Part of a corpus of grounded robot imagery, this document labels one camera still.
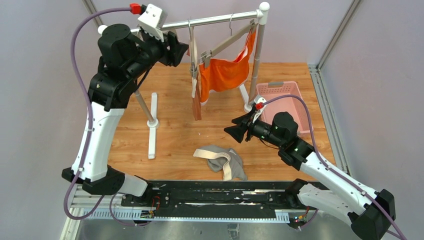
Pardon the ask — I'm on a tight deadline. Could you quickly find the beige hanger of brown underwear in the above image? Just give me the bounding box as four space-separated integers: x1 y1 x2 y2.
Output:
187 20 199 83

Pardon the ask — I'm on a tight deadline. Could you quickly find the grey underwear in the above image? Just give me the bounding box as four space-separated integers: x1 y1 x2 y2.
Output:
193 145 248 181

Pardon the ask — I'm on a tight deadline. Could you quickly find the brown underwear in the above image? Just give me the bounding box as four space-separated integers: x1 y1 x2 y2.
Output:
191 77 202 121

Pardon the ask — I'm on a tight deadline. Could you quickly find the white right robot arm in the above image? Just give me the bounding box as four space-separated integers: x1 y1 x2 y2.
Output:
224 110 396 240

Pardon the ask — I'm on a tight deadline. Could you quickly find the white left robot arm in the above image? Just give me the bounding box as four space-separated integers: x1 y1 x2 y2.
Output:
61 23 189 197

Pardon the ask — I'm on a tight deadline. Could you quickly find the beige hanger of orange underwear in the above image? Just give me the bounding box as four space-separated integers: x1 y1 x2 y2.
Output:
198 14 258 68

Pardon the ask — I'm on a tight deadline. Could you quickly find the orange underwear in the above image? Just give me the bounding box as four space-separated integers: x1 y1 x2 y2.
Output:
198 30 256 105

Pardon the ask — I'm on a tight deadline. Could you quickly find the metal clothes rack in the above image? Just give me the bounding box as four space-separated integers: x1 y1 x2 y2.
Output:
97 1 271 160

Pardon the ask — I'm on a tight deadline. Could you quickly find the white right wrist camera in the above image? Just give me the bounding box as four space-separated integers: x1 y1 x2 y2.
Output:
252 95 267 123

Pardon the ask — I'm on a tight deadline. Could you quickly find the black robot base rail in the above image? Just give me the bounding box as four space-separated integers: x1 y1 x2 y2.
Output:
106 180 315 225

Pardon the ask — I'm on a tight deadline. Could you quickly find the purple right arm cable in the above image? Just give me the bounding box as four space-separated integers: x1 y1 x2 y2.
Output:
255 94 408 240

